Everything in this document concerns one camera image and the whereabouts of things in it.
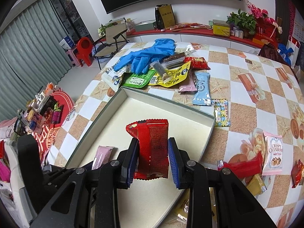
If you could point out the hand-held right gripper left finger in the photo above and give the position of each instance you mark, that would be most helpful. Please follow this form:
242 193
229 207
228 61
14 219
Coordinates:
129 163

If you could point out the red round mat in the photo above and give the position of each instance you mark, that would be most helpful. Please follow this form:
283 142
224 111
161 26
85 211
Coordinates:
63 99

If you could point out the small yellow snack packet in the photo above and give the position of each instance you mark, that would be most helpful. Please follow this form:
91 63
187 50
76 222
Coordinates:
256 185

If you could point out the pink snack packet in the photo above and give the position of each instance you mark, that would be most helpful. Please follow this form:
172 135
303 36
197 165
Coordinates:
187 84
102 155

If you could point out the green flat box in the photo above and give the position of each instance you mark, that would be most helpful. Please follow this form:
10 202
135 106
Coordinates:
145 26

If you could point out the pink plastic stool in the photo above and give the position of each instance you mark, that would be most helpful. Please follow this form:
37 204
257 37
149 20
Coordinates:
72 55

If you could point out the light blue snack packet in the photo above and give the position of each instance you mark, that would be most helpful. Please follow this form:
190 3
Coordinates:
201 90

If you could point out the plain red snack packet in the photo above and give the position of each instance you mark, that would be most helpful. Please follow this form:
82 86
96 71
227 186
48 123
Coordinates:
244 167

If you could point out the pink artificial flowers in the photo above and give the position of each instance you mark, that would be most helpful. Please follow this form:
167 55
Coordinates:
257 13

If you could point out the blue rubber glove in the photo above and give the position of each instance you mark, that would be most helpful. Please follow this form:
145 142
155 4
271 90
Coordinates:
140 57
165 44

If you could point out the large yellow snack pouch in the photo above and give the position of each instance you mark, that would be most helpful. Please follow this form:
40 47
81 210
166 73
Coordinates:
175 74

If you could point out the floral snack packet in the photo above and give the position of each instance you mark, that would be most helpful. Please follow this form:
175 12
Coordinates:
222 112

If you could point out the dark gift bag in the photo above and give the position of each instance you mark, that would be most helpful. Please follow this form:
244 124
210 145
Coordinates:
270 53

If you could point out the pile of assorted snack packs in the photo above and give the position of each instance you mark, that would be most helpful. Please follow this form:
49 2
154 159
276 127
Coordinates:
40 110

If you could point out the beige folding chair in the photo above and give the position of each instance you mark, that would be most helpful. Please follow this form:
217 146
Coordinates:
114 38

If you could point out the red wall hanging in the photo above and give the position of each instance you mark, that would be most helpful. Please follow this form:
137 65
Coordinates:
291 9

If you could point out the grey cardboard box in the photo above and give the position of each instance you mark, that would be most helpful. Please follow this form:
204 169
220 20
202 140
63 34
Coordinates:
147 114

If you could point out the white snack packet blue print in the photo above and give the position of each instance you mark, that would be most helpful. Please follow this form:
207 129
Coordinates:
114 76

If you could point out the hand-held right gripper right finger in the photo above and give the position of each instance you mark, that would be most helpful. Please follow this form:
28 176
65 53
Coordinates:
173 165

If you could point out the red gift box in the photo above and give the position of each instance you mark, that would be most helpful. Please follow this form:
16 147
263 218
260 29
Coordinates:
266 29

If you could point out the blue and white carton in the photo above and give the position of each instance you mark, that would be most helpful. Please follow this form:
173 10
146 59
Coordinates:
66 42

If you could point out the green snack packet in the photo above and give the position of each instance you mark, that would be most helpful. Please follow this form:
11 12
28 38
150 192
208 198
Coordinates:
136 78

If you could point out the brown snack bar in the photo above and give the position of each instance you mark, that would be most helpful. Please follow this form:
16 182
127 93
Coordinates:
174 58

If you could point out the wall calendar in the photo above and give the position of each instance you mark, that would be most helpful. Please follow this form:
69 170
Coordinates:
299 29

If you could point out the yellow tin box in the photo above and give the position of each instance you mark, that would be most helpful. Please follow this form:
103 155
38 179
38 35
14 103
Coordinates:
221 28

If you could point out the black electronic device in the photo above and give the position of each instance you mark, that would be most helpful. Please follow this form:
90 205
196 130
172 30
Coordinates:
28 154

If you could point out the small leafy plant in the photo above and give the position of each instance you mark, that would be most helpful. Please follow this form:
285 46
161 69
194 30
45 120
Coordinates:
104 28

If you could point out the clear packet with dark stick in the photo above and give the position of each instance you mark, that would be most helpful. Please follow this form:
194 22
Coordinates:
161 70

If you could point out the green potted plant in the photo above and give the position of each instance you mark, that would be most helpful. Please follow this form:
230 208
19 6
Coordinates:
241 21

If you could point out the gold snack packet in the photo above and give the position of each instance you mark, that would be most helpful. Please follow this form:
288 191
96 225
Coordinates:
180 212

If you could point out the white pink cookie packet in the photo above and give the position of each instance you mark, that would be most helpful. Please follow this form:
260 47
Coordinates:
273 154

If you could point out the blue ribbon bow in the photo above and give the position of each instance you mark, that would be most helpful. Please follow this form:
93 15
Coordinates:
286 52

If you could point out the grey curtain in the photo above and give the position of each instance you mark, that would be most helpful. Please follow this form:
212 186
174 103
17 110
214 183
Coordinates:
28 59

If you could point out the white torn wrapper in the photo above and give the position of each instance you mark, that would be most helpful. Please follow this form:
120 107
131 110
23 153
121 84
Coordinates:
190 49

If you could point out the glass display cabinet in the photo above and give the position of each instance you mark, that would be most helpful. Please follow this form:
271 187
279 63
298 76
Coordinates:
68 9

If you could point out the red plastic chair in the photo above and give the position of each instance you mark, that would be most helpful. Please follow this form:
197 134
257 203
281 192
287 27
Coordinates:
84 49

